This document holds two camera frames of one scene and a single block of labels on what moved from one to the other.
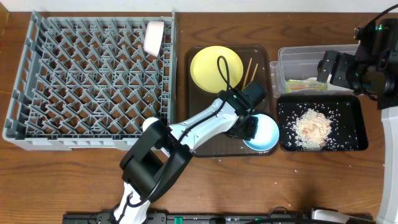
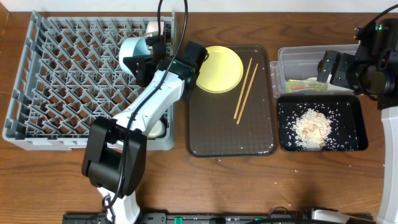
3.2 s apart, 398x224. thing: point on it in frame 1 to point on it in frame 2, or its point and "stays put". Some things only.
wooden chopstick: x=246 y=73 stays put
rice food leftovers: x=311 y=131 stays put
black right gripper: x=343 y=61 stays put
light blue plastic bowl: x=267 y=134 to x=132 y=47
